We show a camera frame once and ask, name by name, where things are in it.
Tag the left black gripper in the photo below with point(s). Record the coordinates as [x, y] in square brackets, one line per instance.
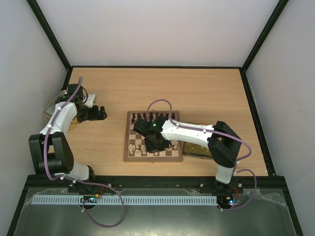
[95, 116]

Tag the grey slotted cable duct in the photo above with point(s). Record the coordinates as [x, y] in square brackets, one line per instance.
[127, 200]

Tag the right black frame post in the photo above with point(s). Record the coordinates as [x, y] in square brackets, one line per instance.
[279, 8]

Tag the gold metal tin tray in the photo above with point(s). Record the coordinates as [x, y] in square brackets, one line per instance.
[196, 151]

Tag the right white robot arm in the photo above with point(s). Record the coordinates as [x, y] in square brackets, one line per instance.
[222, 142]

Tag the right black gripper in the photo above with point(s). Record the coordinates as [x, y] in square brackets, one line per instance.
[155, 146]

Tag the black frame post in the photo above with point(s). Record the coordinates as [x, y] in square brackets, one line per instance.
[279, 8]
[33, 4]

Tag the left black frame post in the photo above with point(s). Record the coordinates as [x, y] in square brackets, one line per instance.
[33, 4]

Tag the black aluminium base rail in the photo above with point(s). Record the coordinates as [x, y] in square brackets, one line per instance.
[205, 185]

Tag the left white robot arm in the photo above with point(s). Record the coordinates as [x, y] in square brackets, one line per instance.
[50, 152]

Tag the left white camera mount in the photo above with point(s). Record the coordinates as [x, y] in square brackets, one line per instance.
[90, 100]

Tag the wooden chess board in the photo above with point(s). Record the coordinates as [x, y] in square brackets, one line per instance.
[135, 151]

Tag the silver metal tin lid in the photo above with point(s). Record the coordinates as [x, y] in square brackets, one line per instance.
[50, 108]

